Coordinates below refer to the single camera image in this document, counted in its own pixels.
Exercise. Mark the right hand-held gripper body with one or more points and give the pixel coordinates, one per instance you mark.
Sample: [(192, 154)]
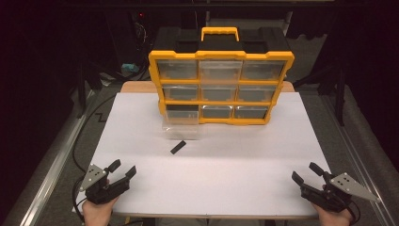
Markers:
[(332, 197)]

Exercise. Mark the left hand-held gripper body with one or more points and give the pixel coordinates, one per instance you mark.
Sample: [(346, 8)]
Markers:
[(105, 190)]

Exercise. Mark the small black block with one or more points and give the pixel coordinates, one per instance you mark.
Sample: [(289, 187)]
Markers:
[(178, 147)]

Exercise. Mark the clear plastic organizer drawer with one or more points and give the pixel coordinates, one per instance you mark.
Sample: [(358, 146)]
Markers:
[(182, 118)]

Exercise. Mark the person's right hand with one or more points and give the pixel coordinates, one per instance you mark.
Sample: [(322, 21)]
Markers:
[(335, 219)]

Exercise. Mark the person's left hand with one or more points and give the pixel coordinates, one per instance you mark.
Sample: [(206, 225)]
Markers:
[(97, 215)]

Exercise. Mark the white table sheet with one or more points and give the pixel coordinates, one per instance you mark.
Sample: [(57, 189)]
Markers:
[(226, 175)]

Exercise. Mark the black metal stand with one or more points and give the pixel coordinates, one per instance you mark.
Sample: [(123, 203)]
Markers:
[(339, 94), (82, 91)]

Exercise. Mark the teal object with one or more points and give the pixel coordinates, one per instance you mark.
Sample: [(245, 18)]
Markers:
[(130, 68)]

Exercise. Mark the grid of clear drawers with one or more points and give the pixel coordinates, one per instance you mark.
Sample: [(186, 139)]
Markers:
[(262, 70)]

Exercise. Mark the yellow black organizer cabinet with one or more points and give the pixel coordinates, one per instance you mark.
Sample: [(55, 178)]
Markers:
[(219, 54)]

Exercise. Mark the aluminium floor rail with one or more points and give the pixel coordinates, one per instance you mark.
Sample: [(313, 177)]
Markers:
[(47, 175), (360, 169)]

